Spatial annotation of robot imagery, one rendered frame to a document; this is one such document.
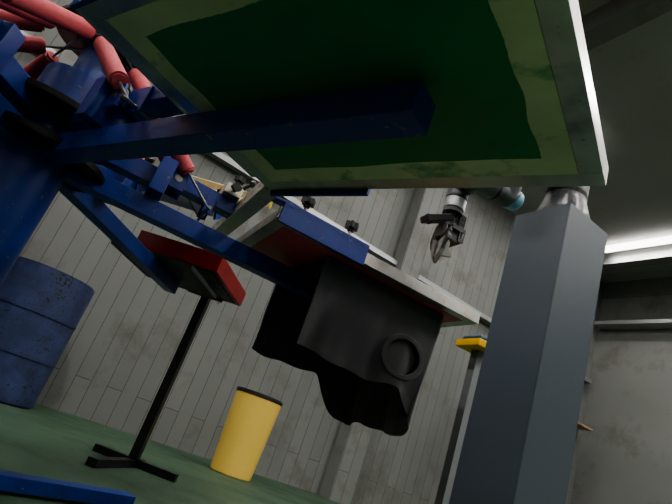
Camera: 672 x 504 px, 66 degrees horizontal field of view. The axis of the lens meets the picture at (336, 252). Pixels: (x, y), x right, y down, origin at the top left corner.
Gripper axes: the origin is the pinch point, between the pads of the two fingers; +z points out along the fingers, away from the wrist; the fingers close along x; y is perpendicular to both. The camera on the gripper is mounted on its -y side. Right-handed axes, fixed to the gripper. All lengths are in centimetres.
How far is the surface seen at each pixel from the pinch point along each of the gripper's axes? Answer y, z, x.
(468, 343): 33.5, 16.5, 13.9
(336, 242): -36.4, 13.1, -3.3
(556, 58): -52, 14, -96
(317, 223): -44.1, 10.6, -3.3
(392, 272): -14.7, 12.6, -2.2
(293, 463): 158, 90, 400
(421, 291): -2.5, 13.7, -2.2
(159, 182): -89, 14, 19
